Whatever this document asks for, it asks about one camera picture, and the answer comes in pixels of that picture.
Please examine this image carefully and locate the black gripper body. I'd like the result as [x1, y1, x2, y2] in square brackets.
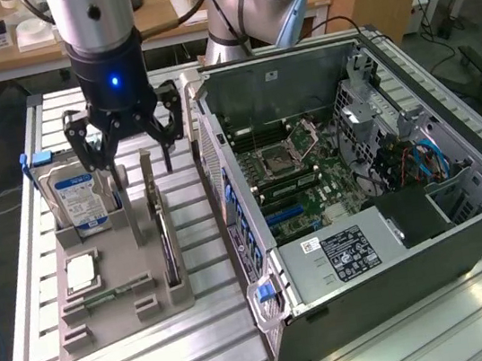
[64, 24, 162, 147]

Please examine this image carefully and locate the green graphics card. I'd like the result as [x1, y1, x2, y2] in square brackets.
[138, 145, 183, 290]

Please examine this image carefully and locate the hard disk with blue label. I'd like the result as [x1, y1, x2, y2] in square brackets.
[18, 139, 126, 243]

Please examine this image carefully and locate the white cardboard box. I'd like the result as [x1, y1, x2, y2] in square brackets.
[13, 23, 63, 55]

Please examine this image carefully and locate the white tape roll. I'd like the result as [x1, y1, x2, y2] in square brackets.
[16, 18, 47, 39]

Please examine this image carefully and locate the CPU socket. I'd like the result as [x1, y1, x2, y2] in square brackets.
[257, 139, 299, 183]

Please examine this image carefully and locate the metal socket cover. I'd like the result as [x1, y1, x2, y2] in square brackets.
[282, 116, 317, 150]

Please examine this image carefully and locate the green RAM stick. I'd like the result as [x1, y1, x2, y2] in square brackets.
[253, 168, 323, 200]
[83, 283, 136, 308]

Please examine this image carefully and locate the silver CPU chip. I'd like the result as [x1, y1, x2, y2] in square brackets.
[62, 254, 104, 299]

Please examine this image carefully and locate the blue expansion slot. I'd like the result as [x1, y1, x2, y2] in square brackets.
[265, 204, 307, 228]

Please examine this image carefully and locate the green motherboard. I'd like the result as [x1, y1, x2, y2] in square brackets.
[213, 95, 393, 255]

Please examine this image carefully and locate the grey parts rack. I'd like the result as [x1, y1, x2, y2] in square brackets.
[29, 143, 204, 361]

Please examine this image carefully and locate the silver drive cage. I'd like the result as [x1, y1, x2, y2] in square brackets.
[324, 43, 434, 175]

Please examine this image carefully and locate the blue case release latch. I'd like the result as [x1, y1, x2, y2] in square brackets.
[254, 282, 279, 307]

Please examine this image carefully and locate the silver power supply unit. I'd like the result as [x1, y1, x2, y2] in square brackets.
[273, 204, 417, 312]

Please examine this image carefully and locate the dark grey PC case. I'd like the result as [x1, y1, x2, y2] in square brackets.
[176, 7, 482, 361]

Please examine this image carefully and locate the silver disk bay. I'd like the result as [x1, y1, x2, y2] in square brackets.
[419, 155, 482, 233]

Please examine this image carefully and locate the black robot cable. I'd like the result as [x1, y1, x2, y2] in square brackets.
[129, 0, 222, 40]

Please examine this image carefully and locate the thin black cable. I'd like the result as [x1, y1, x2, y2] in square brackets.
[305, 7, 394, 56]

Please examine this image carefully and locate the red and black wire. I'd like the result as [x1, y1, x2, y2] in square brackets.
[379, 143, 425, 194]

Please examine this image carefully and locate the blue data wire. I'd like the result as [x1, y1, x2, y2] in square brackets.
[411, 136, 454, 186]

